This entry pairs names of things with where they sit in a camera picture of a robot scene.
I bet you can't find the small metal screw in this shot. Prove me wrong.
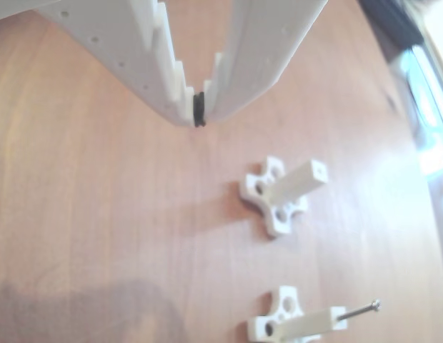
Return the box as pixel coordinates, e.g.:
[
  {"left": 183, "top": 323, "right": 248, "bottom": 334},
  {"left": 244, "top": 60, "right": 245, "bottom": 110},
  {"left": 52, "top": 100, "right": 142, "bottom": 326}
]
[{"left": 336, "top": 299, "right": 382, "bottom": 322}]

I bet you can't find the white cross-base post stand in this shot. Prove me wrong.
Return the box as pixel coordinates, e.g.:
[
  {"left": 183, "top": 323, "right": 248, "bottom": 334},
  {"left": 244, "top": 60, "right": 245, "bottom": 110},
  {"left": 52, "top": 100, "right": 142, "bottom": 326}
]
[
  {"left": 247, "top": 285, "right": 348, "bottom": 343},
  {"left": 238, "top": 156, "right": 329, "bottom": 239}
]

